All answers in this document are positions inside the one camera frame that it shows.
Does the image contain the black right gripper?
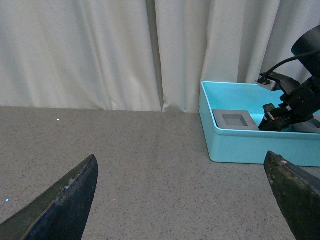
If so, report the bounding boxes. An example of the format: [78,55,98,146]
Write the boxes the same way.
[258,72,320,132]

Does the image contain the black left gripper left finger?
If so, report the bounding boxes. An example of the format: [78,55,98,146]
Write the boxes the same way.
[0,155,98,240]

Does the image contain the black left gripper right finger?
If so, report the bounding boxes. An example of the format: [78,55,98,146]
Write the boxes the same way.
[263,151,320,240]

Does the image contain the gray cube with square hole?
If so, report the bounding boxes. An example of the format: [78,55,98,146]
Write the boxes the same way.
[212,109,259,131]

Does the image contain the light blue plastic box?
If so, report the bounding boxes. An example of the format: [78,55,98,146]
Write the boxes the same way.
[199,81,320,167]

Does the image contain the white curtain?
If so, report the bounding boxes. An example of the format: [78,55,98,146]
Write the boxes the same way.
[0,0,320,113]

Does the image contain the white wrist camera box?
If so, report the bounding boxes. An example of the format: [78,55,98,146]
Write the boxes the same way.
[256,77,277,91]

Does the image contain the black cable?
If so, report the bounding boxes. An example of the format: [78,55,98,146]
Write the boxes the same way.
[264,49,320,80]

